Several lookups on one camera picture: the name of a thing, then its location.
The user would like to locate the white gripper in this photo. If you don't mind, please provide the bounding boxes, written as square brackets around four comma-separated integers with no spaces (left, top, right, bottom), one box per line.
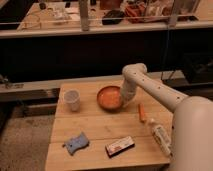
[120,83,136,107]

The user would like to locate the orange ceramic bowl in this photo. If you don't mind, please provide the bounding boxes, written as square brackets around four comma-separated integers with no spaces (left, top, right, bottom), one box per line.
[97,86,122,110]

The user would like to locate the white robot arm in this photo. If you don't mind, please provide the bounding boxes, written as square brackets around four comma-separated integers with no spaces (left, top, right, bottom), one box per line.
[120,63,213,171]

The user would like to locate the orange carrot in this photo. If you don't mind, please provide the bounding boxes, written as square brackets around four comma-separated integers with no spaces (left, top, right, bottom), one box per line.
[138,103,147,123]

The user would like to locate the white plastic bottle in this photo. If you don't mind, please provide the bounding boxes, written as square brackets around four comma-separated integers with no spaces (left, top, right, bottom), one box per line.
[149,118,171,156]

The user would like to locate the white plastic cup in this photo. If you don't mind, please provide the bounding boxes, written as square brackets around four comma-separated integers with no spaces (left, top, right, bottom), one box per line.
[63,90,80,112]

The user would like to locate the black bag on shelf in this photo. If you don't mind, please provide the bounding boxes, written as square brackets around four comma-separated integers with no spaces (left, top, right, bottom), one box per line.
[102,10,124,25]

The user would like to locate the red item on shelf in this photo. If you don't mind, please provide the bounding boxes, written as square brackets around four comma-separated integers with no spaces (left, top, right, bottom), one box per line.
[125,3,146,23]

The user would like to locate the grey metal post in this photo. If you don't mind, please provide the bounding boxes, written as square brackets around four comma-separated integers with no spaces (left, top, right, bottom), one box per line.
[78,0,89,31]

